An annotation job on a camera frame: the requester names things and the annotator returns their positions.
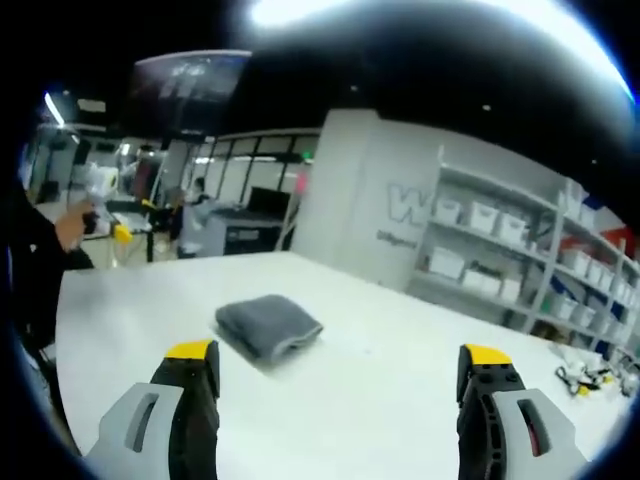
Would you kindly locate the grey towel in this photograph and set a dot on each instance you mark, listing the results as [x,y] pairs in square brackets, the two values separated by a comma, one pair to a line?
[267,325]

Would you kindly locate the person's left hand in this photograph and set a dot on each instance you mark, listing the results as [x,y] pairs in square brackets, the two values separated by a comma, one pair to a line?
[72,227]

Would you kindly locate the black-legged work table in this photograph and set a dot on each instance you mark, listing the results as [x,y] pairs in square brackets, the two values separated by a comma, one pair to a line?
[145,220]

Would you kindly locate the grey cabinet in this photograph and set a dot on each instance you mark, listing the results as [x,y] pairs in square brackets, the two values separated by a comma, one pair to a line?
[245,232]

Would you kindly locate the hanging dark display screen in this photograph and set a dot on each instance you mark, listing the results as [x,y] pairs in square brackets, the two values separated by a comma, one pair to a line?
[187,92]

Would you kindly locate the black computer monitor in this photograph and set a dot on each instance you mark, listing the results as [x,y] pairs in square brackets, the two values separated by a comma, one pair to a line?
[270,200]

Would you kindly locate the grey metal shelving unit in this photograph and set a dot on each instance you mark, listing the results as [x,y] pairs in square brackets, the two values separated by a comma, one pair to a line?
[525,260]

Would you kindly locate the group of white storage bins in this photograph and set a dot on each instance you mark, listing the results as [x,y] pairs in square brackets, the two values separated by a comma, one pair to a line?
[500,220]

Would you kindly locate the bright ceiling light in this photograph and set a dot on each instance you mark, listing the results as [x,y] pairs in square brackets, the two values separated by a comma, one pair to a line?
[320,11]

